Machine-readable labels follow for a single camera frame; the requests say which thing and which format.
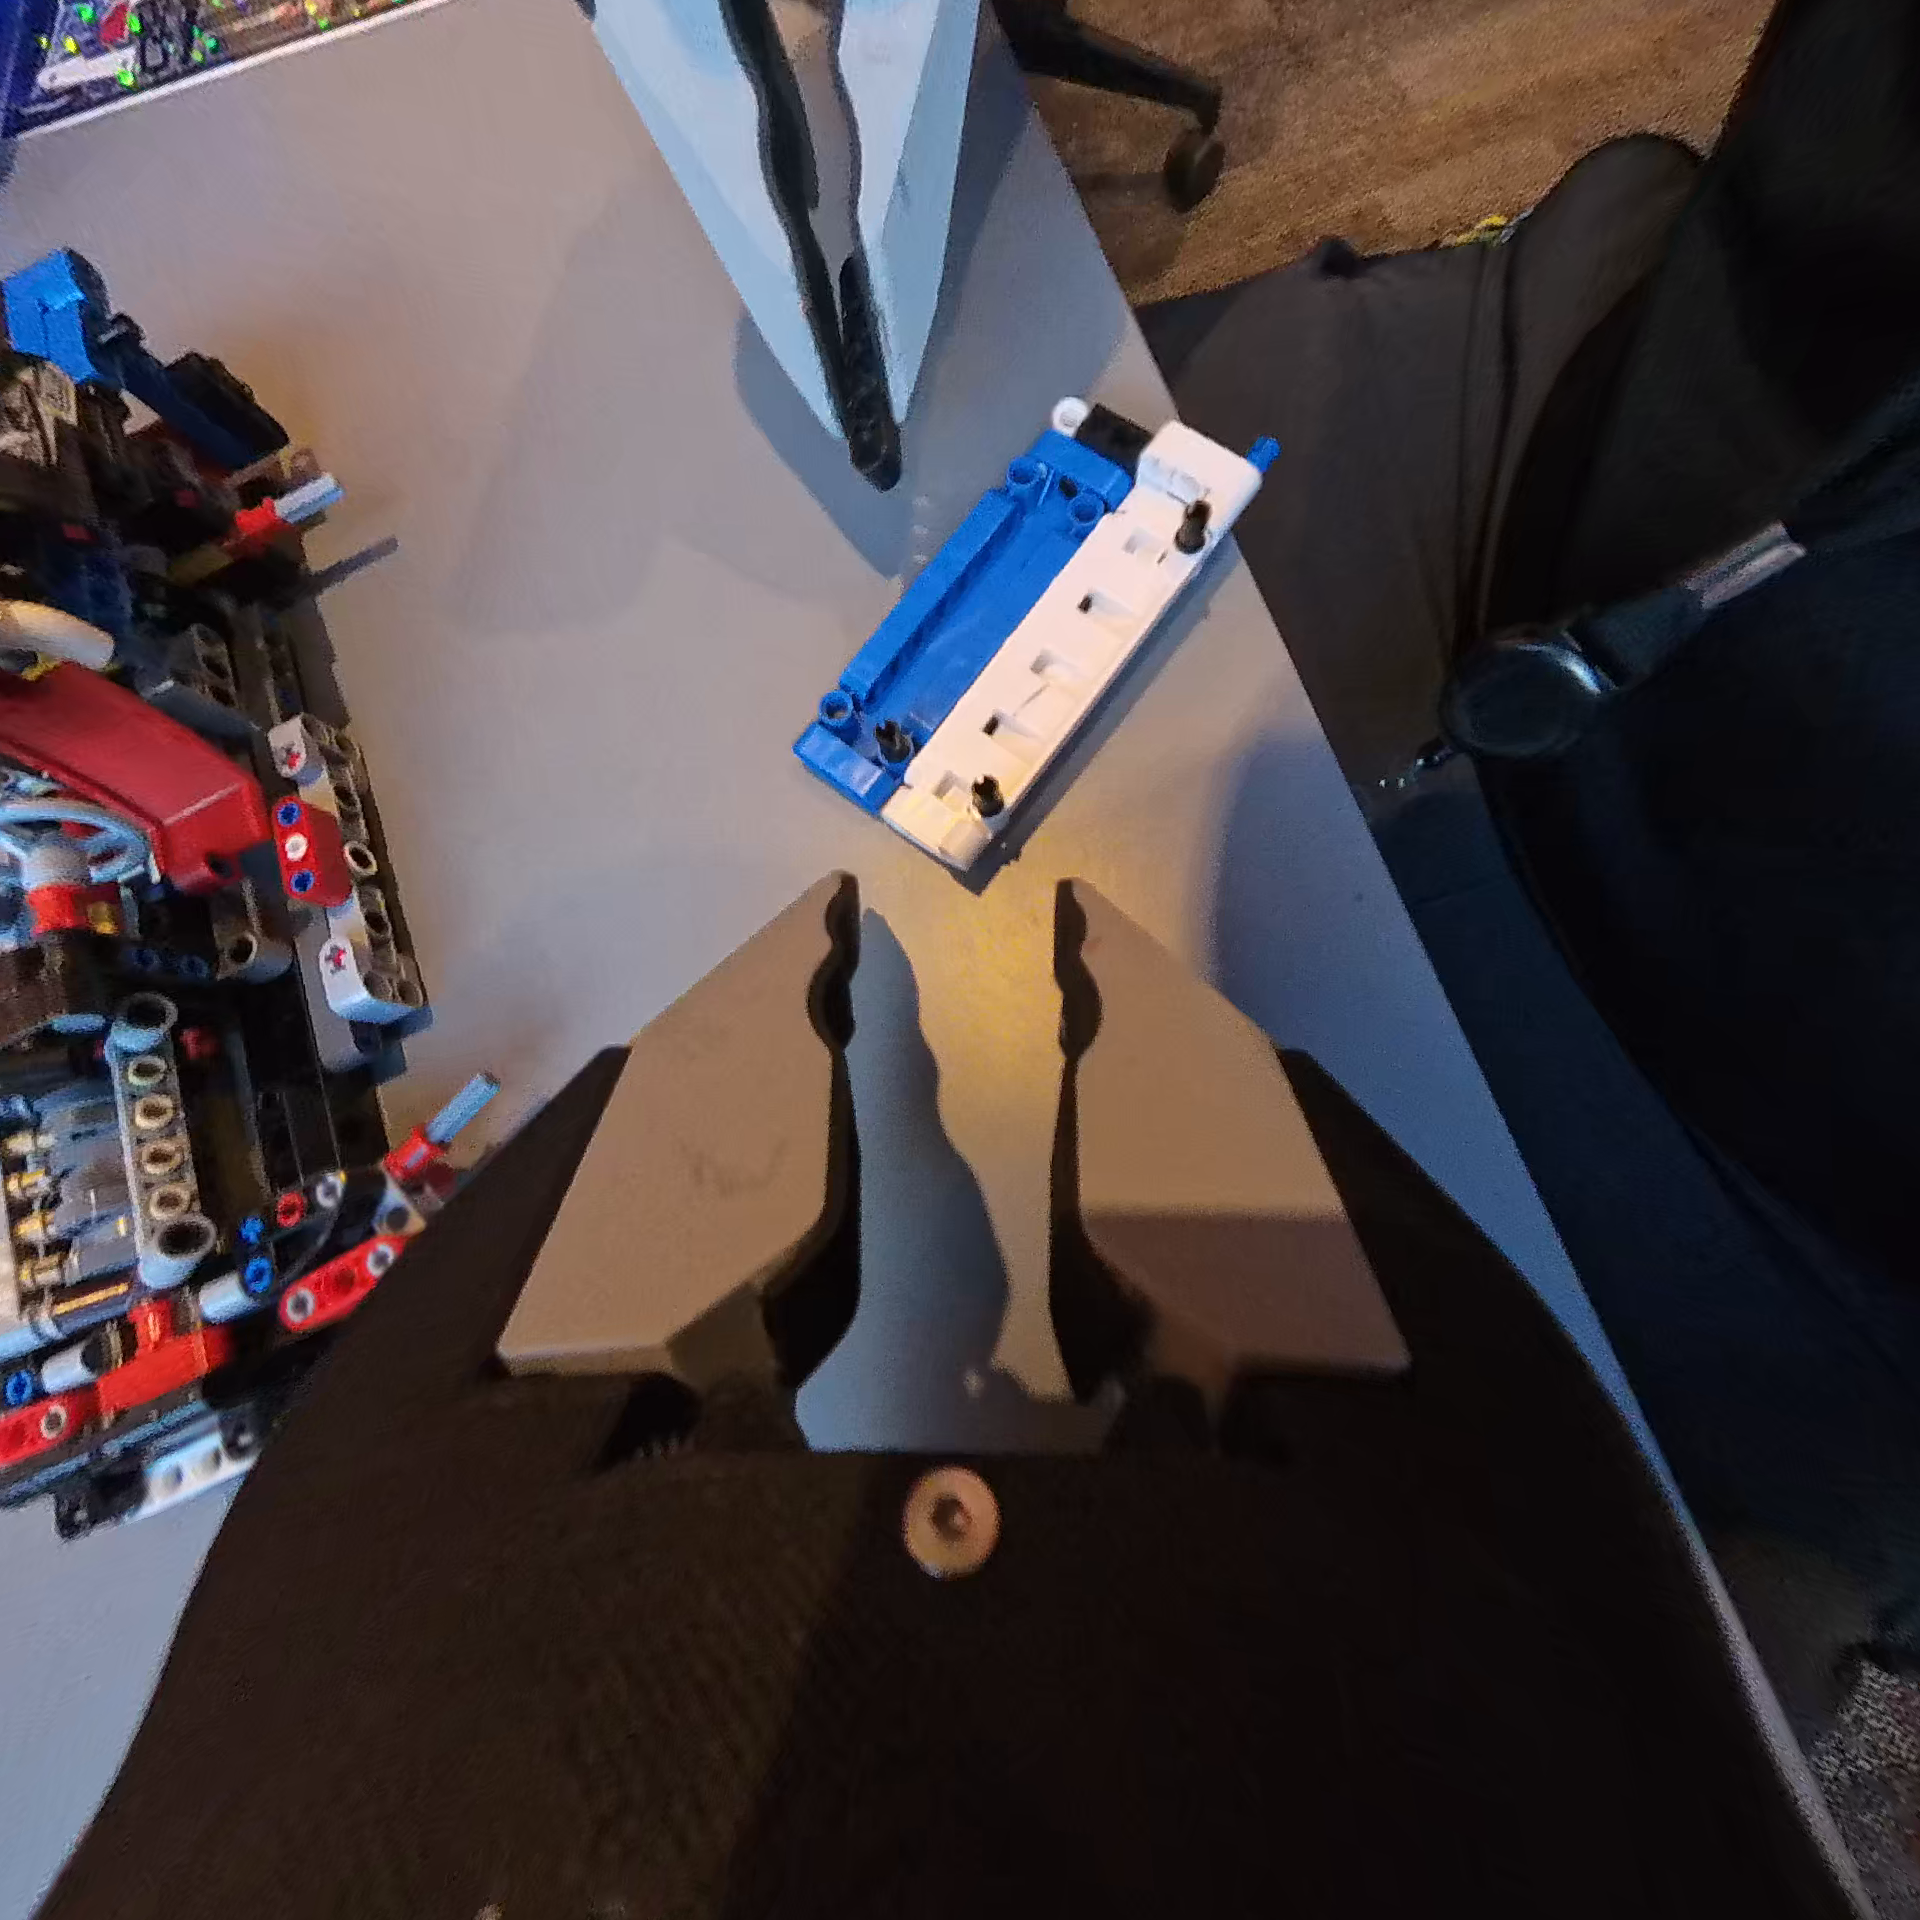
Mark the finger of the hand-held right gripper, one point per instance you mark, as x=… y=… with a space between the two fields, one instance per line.
x=674 y=89
x=914 y=136

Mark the blue and white brick assembly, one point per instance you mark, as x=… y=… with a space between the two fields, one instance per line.
x=960 y=646

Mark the black office chair base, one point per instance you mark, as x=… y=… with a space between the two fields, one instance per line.
x=1193 y=159

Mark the brick toy car model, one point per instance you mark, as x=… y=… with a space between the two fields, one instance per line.
x=182 y=779

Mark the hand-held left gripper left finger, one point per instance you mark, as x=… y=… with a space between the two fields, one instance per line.
x=690 y=1184

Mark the grey desk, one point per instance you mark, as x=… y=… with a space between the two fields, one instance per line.
x=599 y=450

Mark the blue flat box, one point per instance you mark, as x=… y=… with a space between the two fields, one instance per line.
x=90 y=59

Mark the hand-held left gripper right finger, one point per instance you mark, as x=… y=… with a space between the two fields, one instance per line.
x=1215 y=1170

